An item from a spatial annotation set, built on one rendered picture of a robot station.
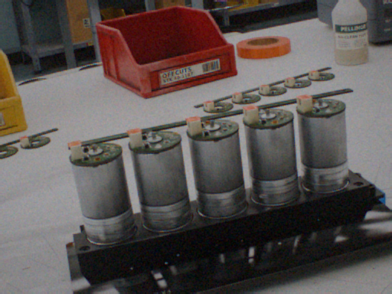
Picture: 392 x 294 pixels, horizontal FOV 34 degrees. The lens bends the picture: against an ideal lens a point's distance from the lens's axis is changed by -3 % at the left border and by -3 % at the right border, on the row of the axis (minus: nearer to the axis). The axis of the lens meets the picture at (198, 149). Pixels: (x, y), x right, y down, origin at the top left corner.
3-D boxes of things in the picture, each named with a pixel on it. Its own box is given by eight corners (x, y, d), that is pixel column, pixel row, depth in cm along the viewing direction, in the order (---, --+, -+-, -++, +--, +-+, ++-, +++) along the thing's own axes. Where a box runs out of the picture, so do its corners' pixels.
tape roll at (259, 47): (226, 57, 70) (224, 46, 70) (257, 44, 74) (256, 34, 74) (271, 60, 66) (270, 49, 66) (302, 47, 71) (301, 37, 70)
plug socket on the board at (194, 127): (207, 132, 30) (206, 119, 30) (190, 136, 30) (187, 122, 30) (203, 127, 31) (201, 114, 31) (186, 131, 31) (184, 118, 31)
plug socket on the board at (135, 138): (148, 145, 30) (146, 131, 30) (130, 148, 30) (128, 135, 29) (145, 139, 31) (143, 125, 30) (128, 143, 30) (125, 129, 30)
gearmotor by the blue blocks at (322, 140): (357, 201, 33) (354, 106, 31) (314, 212, 32) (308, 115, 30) (337, 184, 35) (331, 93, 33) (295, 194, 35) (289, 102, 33)
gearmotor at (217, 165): (255, 227, 32) (245, 129, 30) (207, 239, 31) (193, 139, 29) (240, 207, 34) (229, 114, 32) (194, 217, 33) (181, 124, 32)
